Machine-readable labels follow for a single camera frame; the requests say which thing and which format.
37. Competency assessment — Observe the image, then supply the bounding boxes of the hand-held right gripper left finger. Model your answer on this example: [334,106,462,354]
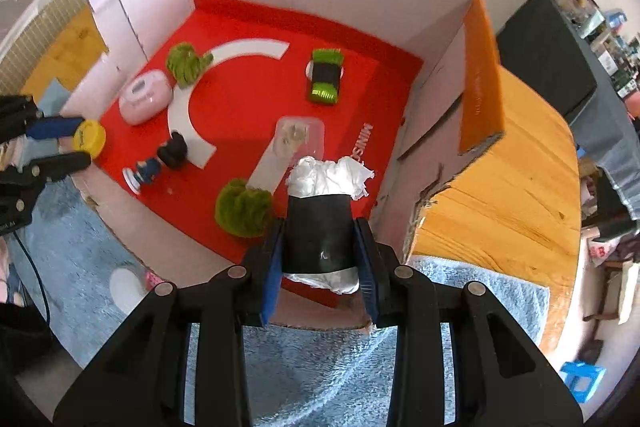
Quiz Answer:
[52,219,288,427]

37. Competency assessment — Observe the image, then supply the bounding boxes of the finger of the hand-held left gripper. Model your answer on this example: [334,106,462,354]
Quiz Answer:
[25,116,86,142]
[27,151,93,182]

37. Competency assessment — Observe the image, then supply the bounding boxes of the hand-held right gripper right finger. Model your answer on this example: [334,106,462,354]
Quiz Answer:
[354,217,583,427]

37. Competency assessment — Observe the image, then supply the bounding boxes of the yellow bottle cap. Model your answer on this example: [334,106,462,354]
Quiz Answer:
[72,119,107,158]

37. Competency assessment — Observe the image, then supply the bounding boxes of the green fuzzy toy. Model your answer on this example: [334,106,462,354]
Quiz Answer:
[166,43,215,88]
[215,178,275,238]

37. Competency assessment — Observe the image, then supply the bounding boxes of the dark-haired figurine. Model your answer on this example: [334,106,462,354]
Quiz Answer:
[122,132,189,196]

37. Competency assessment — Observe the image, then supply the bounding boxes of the green sushi toy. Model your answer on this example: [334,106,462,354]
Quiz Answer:
[305,48,346,105]

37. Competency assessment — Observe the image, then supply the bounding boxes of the blue fluffy towel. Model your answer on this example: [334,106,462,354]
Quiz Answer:
[0,79,551,427]

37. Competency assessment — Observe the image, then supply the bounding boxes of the pink round device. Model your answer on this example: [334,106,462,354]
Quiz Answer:
[118,71,174,126]

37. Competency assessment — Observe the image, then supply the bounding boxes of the white round lid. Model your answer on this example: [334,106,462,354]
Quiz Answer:
[109,267,148,323]

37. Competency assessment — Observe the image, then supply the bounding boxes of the clear plastic case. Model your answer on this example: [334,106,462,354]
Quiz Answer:
[272,117,326,170]

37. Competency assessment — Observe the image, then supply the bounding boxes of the blue plastic stool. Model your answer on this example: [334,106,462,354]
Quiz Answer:
[560,359,606,403]

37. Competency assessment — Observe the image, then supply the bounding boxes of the table with blue cloth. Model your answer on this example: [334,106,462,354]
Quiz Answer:
[570,97,640,220]

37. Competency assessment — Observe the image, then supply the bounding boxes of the dark flat panel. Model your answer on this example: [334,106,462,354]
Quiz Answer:
[495,0,598,118]

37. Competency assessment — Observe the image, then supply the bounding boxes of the black cable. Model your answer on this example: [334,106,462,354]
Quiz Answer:
[14,227,51,325]

